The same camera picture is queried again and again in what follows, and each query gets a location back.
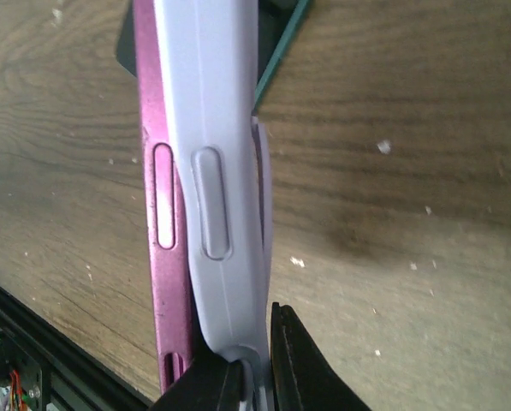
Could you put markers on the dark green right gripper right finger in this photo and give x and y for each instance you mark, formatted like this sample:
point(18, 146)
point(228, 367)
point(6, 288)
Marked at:
point(303, 378)

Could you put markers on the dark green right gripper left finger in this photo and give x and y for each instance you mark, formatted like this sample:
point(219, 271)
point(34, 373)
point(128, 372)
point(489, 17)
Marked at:
point(209, 384)

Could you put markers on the lavender phone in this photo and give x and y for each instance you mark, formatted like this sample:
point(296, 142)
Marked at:
point(166, 222)

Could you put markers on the lavender phone case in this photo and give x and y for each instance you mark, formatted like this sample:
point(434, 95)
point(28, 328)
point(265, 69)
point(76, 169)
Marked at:
point(209, 62)

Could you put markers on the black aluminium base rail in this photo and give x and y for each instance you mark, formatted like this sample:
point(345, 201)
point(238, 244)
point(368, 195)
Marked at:
point(41, 369)

